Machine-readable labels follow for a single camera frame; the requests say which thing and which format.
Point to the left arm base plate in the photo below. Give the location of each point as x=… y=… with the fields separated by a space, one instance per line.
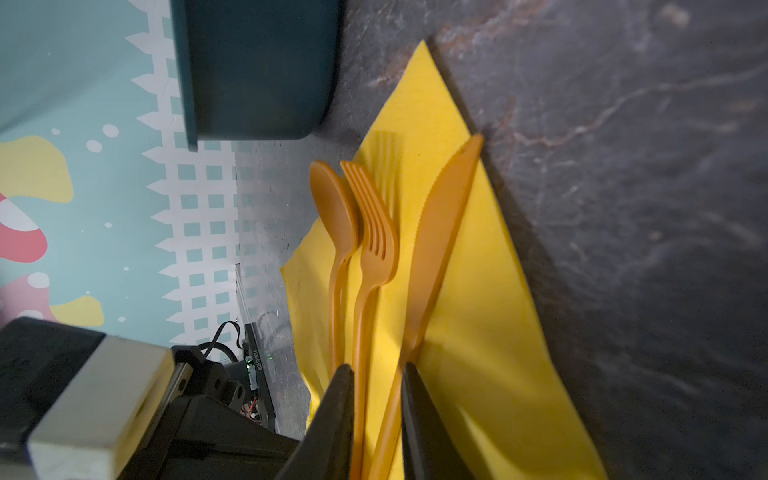
x=262 y=407

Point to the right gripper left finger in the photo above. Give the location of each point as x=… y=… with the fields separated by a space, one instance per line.
x=325 y=451

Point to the orange plastic spoon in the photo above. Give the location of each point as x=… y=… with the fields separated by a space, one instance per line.
x=339 y=215

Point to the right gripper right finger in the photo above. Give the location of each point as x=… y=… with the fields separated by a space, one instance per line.
x=427 y=450

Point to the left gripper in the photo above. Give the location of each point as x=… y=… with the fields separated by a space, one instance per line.
x=204 y=433

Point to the orange plastic fork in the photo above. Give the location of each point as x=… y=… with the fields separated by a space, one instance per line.
x=378 y=262

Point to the orange plastic knife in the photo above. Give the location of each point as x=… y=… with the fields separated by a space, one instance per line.
x=435 y=237

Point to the dark teal plastic tub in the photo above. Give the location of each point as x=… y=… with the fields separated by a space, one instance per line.
x=254 y=70

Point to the yellow paper napkin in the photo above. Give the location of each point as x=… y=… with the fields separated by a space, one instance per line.
x=484 y=359

